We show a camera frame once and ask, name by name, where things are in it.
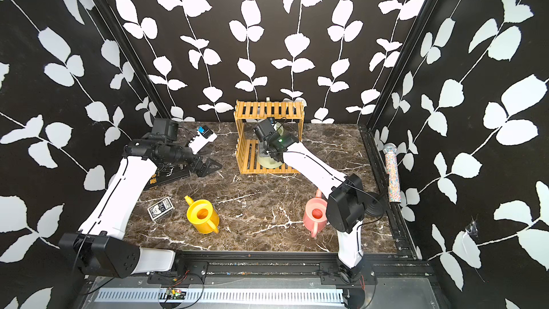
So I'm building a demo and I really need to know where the green watering can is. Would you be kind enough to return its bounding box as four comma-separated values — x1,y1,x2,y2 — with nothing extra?
256,96,286,170

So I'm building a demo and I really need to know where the wooden slatted shelf rack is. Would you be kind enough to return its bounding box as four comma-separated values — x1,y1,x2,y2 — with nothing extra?
234,101,305,175

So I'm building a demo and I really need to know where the yellow watering can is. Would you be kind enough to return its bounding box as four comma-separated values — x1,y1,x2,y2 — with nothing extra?
184,196,220,234

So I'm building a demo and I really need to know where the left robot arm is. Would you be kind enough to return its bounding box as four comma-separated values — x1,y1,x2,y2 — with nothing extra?
59,119,222,278

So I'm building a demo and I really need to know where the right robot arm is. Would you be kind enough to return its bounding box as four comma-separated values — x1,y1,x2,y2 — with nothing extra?
254,119,383,283

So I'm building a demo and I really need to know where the pink watering can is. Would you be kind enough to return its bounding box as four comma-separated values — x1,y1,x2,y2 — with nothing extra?
303,189,327,238

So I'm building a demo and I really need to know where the playing card box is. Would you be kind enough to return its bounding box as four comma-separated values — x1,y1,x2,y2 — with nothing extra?
147,197,174,222

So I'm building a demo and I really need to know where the sprinkle filled clear tube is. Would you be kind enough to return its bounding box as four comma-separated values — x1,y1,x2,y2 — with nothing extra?
383,143,402,203

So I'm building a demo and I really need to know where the black round stand base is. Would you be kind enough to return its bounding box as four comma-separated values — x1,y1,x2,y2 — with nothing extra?
364,192,384,217

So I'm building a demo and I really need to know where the small circuit board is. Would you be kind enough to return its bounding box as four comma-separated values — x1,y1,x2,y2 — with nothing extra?
162,288,186,303

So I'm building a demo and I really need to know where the white perforated strip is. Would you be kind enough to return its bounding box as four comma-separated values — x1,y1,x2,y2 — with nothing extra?
94,288,345,306

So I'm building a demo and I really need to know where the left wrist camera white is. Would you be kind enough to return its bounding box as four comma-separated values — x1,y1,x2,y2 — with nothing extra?
187,125,217,155

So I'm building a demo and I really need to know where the black front rail frame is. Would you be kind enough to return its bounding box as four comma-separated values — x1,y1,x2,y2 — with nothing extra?
76,251,448,308

